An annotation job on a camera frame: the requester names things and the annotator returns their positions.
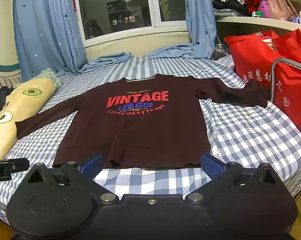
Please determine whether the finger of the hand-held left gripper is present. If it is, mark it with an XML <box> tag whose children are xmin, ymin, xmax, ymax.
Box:
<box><xmin>3</xmin><ymin>157</ymin><xmax>30</xmax><ymax>174</ymax></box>

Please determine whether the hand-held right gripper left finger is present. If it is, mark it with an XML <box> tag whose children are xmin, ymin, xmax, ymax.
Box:
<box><xmin>23</xmin><ymin>153</ymin><xmax>120</xmax><ymax>203</ymax></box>

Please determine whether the blue checkered bed sheet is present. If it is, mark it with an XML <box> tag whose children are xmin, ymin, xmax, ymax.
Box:
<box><xmin>0</xmin><ymin>55</ymin><xmax>301</xmax><ymax>218</ymax></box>

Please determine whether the yellow avocado print pillow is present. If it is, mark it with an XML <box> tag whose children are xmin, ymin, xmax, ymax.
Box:
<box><xmin>0</xmin><ymin>69</ymin><xmax>62</xmax><ymax>159</ymax></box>

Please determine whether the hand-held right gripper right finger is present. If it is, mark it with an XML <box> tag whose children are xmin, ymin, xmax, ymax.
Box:
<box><xmin>184</xmin><ymin>152</ymin><xmax>282</xmax><ymax>203</ymax></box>

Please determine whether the red fabric bag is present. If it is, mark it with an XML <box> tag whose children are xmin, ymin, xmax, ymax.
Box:
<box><xmin>224</xmin><ymin>29</ymin><xmax>301</xmax><ymax>145</ymax></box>

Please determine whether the clear plastic bag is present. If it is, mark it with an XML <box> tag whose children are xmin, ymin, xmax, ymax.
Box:
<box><xmin>214</xmin><ymin>36</ymin><xmax>231</xmax><ymax>60</ymax></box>

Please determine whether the white framed window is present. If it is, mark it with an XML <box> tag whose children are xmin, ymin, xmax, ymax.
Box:
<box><xmin>71</xmin><ymin>0</ymin><xmax>188</xmax><ymax>42</ymax></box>

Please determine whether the white shelf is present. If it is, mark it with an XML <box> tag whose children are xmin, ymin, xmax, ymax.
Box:
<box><xmin>214</xmin><ymin>14</ymin><xmax>301</xmax><ymax>34</ymax></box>

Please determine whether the grey metal chair frame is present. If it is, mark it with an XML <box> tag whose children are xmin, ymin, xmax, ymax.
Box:
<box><xmin>270</xmin><ymin>57</ymin><xmax>301</xmax><ymax>103</ymax></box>

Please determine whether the purple bag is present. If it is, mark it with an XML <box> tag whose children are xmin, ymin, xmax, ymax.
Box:
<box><xmin>258</xmin><ymin>0</ymin><xmax>271</xmax><ymax>18</ymax></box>

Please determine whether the dark maroon printed sweatshirt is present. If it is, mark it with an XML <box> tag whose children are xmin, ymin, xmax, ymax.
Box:
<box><xmin>15</xmin><ymin>74</ymin><xmax>271</xmax><ymax>169</ymax></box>

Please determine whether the pile of dark clothes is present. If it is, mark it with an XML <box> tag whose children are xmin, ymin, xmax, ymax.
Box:
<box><xmin>212</xmin><ymin>0</ymin><xmax>249</xmax><ymax>17</ymax></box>

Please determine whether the pink handbag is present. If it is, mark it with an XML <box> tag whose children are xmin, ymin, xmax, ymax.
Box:
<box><xmin>265</xmin><ymin>0</ymin><xmax>298</xmax><ymax>22</ymax></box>

